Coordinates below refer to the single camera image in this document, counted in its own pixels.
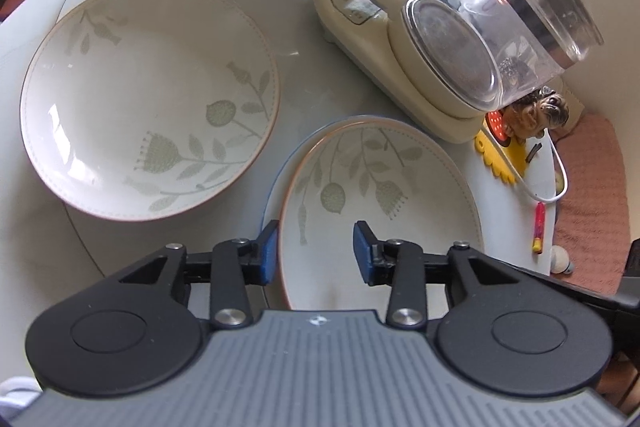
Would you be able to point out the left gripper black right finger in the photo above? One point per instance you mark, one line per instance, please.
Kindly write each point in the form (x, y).
(398, 264)

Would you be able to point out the grey round lazy susan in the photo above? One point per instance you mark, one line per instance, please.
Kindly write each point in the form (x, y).
(319, 85)

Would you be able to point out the yellow flower coaster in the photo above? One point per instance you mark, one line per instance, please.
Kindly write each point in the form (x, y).
(502, 154)

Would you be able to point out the brown hedgehog figurine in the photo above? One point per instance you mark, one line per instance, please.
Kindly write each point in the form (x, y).
(532, 115)

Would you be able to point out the white duck plush toy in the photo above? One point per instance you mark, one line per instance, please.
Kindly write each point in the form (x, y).
(560, 263)

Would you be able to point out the leaf pattern plate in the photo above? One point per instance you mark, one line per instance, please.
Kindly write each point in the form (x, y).
(387, 173)
(138, 110)

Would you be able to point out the cream kettle base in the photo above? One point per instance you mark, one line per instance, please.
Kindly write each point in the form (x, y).
(358, 28)

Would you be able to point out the pink lighter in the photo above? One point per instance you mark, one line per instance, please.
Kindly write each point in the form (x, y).
(540, 221)

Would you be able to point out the white plastic bowl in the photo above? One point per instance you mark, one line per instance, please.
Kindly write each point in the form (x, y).
(16, 393)

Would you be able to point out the pink flower white plate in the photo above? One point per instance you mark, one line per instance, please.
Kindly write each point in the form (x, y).
(282, 180)

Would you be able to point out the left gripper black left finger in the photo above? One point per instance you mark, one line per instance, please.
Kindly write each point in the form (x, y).
(236, 264)

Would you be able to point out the small dark clip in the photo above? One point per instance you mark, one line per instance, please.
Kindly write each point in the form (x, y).
(532, 153)

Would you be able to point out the pink knitted sofa blanket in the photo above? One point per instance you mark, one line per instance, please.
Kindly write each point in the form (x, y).
(592, 219)

